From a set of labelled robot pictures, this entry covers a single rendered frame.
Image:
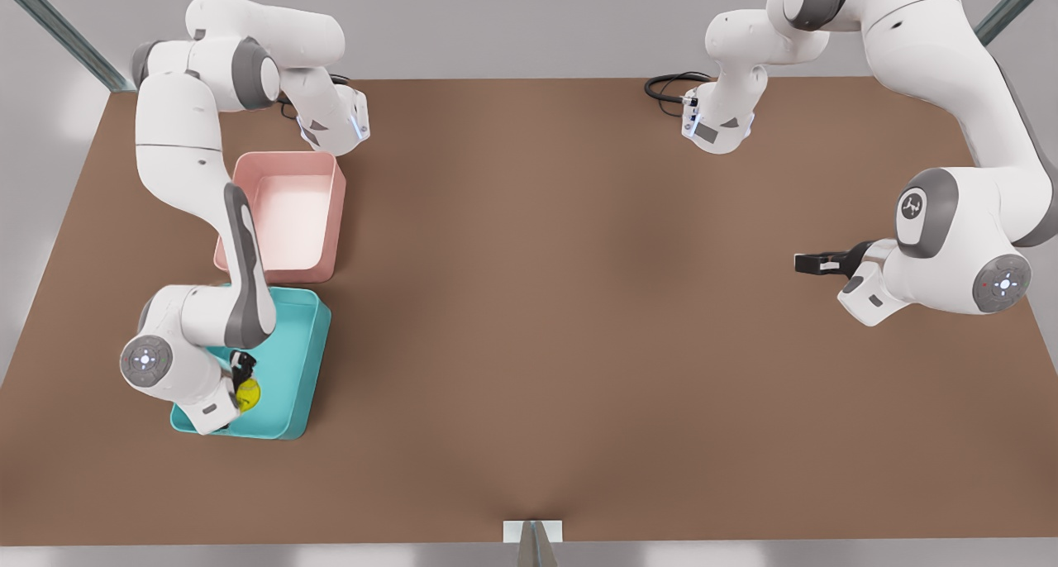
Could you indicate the yellow round fruit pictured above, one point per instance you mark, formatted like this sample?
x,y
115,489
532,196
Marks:
x,y
248,393

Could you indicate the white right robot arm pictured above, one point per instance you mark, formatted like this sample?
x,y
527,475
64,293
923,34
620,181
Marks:
x,y
178,150

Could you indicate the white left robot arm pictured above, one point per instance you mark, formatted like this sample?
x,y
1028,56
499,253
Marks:
x,y
934,63

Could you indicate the teal plastic tray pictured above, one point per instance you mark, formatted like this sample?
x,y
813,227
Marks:
x,y
289,360

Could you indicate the pink plastic tray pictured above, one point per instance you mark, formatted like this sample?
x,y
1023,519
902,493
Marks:
x,y
289,212

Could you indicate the silver frame post with foot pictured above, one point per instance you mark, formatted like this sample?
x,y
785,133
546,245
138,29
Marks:
x,y
534,542

